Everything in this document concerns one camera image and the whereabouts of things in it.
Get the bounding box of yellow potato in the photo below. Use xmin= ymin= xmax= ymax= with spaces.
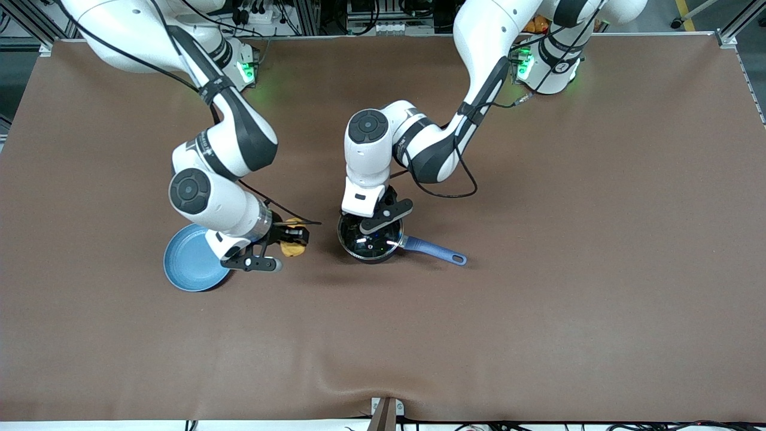
xmin=280 ymin=218 xmax=307 ymax=257

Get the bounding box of glass lid with blue knob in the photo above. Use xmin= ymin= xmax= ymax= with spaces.
xmin=338 ymin=213 xmax=406 ymax=259

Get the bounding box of blue round plate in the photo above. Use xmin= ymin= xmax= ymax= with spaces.
xmin=163 ymin=223 xmax=234 ymax=293

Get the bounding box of grey metal device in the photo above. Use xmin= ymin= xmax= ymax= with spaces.
xmin=346 ymin=0 xmax=414 ymax=35

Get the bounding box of white power strip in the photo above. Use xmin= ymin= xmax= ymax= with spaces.
xmin=230 ymin=0 xmax=282 ymax=25

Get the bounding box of brown table mat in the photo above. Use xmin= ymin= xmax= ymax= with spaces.
xmin=0 ymin=33 xmax=766 ymax=423

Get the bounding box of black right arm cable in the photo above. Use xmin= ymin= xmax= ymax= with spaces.
xmin=57 ymin=0 xmax=323 ymax=227

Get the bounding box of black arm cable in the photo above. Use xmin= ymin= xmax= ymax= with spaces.
xmin=57 ymin=0 xmax=323 ymax=227
xmin=389 ymin=0 xmax=605 ymax=199

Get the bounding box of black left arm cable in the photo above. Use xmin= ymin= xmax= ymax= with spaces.
xmin=389 ymin=0 xmax=605 ymax=199

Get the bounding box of black pot with blue handle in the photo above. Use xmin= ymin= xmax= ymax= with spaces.
xmin=337 ymin=213 xmax=468 ymax=267

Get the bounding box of aluminium profile post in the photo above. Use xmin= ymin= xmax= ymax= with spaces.
xmin=368 ymin=397 xmax=405 ymax=431

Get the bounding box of aluminium frame strut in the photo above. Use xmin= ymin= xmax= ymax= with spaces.
xmin=715 ymin=12 xmax=766 ymax=126
xmin=6 ymin=0 xmax=54 ymax=57

